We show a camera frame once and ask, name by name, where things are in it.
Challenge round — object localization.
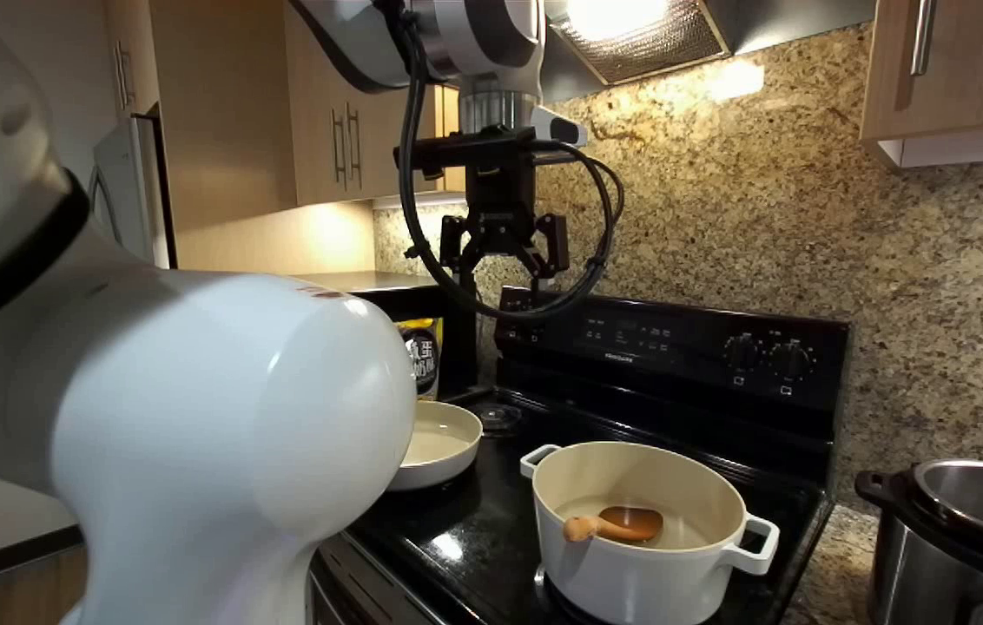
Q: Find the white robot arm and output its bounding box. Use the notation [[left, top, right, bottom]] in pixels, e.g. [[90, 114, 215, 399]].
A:
[[0, 42, 418, 625]]

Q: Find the yellow black snack bag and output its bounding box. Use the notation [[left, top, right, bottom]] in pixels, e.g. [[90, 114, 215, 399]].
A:
[[404, 328, 440, 392]]

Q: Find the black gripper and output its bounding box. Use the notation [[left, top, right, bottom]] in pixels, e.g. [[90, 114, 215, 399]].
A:
[[439, 129, 571, 277]]

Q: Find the upper wooden cabinet left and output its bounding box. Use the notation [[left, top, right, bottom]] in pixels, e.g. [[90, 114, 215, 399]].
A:
[[146, 0, 470, 236]]

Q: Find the wooden spoon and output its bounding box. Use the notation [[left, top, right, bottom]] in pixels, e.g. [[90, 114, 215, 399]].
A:
[[563, 508, 665, 545]]

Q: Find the range hood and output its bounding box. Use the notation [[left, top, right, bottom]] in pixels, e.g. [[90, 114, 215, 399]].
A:
[[541, 0, 875, 104]]

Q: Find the black electric stove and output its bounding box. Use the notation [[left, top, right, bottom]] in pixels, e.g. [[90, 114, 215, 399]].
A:
[[313, 297, 848, 625]]

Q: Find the upper wooden cabinet right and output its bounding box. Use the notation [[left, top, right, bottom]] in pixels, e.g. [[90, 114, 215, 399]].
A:
[[862, 0, 983, 167]]

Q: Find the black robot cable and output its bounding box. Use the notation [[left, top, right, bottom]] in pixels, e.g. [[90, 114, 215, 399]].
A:
[[395, 0, 630, 321]]

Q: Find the wooden cabinet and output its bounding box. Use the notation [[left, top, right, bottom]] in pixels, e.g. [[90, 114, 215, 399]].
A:
[[862, 0, 983, 167], [146, 0, 470, 236]]

